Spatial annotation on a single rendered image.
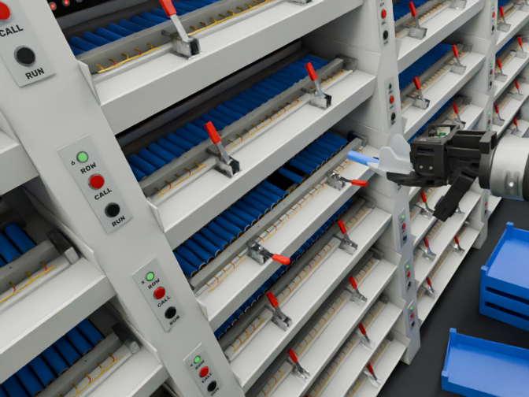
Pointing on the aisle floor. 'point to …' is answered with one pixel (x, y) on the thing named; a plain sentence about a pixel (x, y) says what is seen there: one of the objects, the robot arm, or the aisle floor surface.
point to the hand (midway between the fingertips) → (377, 165)
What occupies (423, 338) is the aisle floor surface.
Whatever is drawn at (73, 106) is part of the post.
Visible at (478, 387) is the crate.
